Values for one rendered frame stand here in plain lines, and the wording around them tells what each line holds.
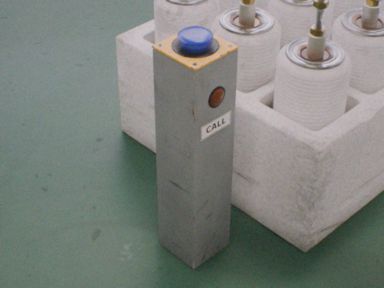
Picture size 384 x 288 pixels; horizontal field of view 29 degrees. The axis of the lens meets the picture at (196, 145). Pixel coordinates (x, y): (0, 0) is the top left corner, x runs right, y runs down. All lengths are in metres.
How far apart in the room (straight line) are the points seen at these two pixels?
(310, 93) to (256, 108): 0.08
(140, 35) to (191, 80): 0.34
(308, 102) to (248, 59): 0.11
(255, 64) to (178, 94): 0.20
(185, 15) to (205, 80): 0.26
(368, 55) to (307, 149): 0.17
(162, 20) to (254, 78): 0.17
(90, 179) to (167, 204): 0.21
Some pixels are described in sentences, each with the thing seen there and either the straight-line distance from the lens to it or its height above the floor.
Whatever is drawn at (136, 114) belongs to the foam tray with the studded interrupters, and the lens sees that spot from 1.19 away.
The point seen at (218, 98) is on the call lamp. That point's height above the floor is 0.26.
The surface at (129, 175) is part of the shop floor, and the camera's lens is 1.16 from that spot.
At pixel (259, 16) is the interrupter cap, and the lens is 1.05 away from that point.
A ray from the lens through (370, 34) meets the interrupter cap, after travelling 1.03.
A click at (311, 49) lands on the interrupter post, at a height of 0.26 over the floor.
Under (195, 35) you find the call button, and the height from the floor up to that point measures 0.33.
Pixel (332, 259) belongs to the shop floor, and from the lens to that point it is 1.04.
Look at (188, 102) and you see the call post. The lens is 0.84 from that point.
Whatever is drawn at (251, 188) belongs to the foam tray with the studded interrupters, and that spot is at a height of 0.05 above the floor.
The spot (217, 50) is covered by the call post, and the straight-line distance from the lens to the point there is 0.84.
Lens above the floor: 0.74
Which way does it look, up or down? 38 degrees down
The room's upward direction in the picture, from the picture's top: straight up
